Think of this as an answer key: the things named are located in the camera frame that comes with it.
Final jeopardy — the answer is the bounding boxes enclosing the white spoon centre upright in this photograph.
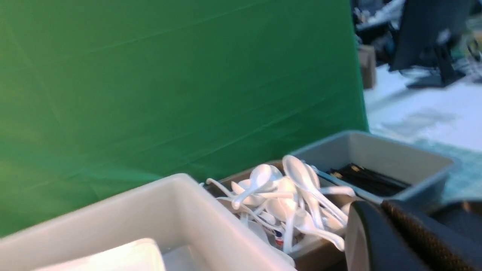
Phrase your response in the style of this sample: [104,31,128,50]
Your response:
[282,155,348,229]

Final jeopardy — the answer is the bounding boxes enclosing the white spoon top of pile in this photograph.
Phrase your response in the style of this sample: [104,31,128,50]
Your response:
[231,164,272,210]

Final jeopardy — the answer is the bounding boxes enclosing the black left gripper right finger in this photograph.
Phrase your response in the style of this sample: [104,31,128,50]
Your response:
[381,200,481,271]

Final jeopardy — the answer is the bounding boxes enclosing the stack of white square plates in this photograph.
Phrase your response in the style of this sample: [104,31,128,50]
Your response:
[38,238,166,271]

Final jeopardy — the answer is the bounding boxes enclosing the brown spoon bin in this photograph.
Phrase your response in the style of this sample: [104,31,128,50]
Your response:
[202,160,360,271]

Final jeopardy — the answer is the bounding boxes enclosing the green backdrop cloth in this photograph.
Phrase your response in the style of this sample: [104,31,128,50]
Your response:
[0,0,368,237]

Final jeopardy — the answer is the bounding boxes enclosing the black computer monitor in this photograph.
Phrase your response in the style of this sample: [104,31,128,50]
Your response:
[389,0,473,89]

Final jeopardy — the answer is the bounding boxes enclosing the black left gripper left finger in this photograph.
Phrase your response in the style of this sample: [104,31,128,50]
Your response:
[345,201,429,271]

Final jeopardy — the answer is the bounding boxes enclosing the pile of black chopsticks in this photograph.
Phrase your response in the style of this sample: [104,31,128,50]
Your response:
[326,163,412,197]

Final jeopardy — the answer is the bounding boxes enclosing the grey-blue chopstick bin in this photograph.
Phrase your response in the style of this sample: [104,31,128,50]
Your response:
[291,130,460,210]

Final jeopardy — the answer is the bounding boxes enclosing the large white plastic tub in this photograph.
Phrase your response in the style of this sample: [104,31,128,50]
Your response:
[1,174,294,271]

